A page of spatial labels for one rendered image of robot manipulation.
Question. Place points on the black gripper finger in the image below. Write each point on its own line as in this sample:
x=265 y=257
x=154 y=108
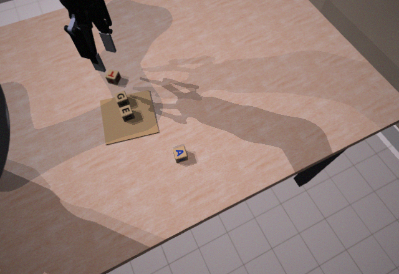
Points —
x=83 y=39
x=101 y=13

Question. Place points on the tan flat mat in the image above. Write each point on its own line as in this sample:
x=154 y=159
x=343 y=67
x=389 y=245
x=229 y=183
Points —
x=144 y=123

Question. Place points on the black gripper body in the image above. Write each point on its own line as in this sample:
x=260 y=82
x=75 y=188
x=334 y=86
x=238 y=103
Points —
x=76 y=7

